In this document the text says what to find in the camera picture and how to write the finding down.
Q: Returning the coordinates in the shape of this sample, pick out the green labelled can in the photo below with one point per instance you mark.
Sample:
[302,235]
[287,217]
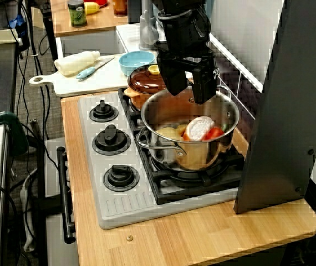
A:
[77,14]

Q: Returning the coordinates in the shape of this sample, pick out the amber jar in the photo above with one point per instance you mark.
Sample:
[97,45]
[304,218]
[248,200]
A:
[119,8]

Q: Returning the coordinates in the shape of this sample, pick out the white toy kitchen cabinet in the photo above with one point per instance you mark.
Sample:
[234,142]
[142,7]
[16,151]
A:
[54,249]

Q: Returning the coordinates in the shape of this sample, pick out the grey toy faucet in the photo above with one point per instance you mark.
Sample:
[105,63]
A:
[147,33]

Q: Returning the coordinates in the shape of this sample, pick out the small yellow toy food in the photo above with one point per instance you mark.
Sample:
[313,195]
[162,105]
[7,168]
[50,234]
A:
[182,128]

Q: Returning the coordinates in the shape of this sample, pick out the black stove knob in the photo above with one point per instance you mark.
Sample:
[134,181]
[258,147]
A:
[111,138]
[120,177]
[102,110]

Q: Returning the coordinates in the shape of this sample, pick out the brass screw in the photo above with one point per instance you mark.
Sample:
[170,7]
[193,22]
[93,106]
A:
[129,238]

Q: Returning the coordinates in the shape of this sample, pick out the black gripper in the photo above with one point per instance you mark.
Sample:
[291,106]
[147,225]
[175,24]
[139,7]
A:
[185,36]

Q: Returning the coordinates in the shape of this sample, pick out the yellow note pad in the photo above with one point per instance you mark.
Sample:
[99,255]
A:
[1,37]

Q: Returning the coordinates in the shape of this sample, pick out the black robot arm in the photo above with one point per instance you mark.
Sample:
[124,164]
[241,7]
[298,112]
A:
[180,7]

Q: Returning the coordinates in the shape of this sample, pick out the white toy sink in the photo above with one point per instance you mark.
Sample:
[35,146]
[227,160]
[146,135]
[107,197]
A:
[130,36]

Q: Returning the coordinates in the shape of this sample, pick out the yellow toy potato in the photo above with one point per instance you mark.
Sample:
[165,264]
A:
[169,134]

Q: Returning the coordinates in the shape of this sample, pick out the white and orange toy bread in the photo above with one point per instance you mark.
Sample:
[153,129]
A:
[198,128]

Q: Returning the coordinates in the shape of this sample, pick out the red toy pepper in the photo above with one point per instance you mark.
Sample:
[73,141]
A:
[213,133]

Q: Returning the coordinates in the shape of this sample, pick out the light blue bowl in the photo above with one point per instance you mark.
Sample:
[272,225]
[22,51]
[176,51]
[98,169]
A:
[135,62]

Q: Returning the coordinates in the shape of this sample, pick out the brown lid with yellow knob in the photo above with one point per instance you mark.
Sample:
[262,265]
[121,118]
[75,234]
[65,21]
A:
[144,80]

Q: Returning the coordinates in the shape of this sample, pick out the grey stove top panel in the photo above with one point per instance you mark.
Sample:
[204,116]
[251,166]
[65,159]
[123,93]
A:
[124,205]

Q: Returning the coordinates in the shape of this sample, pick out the black burner grate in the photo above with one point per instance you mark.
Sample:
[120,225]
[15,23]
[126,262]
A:
[163,191]

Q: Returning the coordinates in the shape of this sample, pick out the yellow toy bottle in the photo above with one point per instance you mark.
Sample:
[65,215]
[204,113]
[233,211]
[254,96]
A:
[91,8]

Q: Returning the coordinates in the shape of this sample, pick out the dark upright side panel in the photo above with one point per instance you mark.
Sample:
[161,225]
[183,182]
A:
[280,110]

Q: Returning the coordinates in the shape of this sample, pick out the wooden side table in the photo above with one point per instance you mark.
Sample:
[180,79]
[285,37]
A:
[102,22]

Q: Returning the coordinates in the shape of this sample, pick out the red toy item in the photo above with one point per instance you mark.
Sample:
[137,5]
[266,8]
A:
[99,2]

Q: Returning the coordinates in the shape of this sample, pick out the stainless steel pot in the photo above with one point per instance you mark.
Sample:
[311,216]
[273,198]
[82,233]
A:
[202,158]

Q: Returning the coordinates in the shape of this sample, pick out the blue tape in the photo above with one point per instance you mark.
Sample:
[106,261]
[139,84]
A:
[18,23]

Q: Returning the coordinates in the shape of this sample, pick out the pale wooden cutting board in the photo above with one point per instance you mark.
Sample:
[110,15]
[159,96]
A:
[72,86]

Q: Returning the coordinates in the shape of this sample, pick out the green clamp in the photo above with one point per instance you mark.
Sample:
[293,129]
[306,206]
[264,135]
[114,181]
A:
[14,130]

